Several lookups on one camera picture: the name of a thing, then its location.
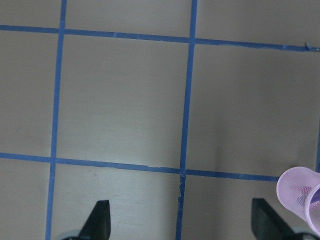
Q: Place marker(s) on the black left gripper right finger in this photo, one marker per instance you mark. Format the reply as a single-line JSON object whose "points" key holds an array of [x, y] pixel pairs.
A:
{"points": [[266, 224]]}

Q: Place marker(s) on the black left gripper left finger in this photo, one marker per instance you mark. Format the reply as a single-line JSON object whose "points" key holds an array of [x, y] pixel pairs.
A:
{"points": [[98, 224]]}

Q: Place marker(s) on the pink highlighter pen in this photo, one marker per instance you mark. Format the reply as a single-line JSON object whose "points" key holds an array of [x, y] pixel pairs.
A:
{"points": [[300, 192]]}

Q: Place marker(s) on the pink mesh cup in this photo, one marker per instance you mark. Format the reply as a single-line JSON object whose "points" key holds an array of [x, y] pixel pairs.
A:
{"points": [[309, 211]]}

